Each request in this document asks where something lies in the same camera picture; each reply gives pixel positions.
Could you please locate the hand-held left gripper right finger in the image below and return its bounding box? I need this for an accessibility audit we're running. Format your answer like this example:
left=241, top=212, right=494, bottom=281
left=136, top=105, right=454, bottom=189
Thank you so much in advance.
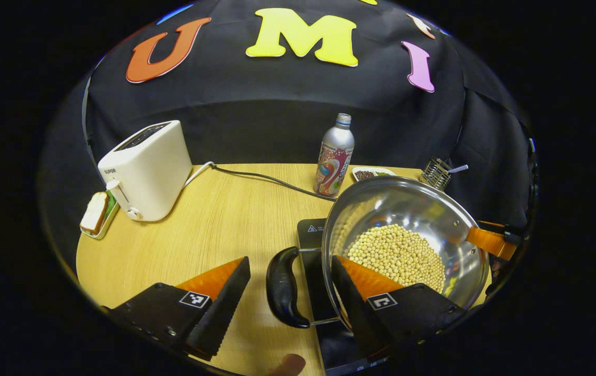
left=331, top=255, right=468, bottom=361

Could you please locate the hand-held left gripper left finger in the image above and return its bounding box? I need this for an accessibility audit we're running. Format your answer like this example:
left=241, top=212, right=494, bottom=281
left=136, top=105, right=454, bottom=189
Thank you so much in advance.
left=101, top=256, right=252, bottom=362

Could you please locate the small green plate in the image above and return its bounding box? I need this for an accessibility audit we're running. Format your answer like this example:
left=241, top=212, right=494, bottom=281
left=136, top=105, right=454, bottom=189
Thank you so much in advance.
left=81, top=190, right=120, bottom=240

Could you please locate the black induction cooktop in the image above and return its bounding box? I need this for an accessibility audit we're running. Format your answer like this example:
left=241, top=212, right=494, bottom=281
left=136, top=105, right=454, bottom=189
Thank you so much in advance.
left=296, top=218, right=390, bottom=375

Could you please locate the toast sandwich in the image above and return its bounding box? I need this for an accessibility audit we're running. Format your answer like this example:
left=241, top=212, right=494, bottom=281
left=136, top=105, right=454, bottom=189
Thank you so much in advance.
left=79, top=191, right=110, bottom=234

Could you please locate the black cooktop power cable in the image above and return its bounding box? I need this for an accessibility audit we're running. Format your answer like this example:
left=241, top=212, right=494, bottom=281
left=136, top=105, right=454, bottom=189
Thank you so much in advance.
left=211, top=164, right=338, bottom=202

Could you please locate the black backdrop cloth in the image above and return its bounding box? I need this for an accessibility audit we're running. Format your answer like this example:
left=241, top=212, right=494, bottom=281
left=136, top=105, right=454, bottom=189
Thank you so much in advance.
left=37, top=0, right=536, bottom=251

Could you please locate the heap of soybeans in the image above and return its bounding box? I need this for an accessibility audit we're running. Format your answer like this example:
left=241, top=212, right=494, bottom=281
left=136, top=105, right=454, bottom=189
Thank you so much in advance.
left=347, top=224, right=446, bottom=294

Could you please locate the stainless steel pot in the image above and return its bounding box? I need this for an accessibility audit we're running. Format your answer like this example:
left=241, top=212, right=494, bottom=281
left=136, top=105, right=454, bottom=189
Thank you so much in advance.
left=266, top=175, right=491, bottom=332

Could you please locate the silver printed drink bottle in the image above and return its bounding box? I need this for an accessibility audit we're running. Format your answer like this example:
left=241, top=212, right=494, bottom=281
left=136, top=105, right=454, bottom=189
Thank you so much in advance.
left=314, top=113, right=355, bottom=197

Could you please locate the white divided bean tray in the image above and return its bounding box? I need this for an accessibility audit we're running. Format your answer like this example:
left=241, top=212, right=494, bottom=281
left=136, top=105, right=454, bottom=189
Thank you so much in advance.
left=351, top=166, right=398, bottom=182

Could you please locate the metal wire utensil holder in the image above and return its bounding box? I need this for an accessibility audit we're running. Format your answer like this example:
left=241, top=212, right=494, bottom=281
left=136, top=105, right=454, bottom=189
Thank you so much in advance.
left=419, top=158, right=452, bottom=192

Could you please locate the white toaster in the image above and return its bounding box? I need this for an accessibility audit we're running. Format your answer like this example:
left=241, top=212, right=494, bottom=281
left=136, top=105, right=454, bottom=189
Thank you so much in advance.
left=98, top=120, right=193, bottom=222

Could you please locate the white toaster cable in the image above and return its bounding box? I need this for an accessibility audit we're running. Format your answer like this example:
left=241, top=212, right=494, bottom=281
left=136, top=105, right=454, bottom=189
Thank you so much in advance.
left=183, top=161, right=216, bottom=189

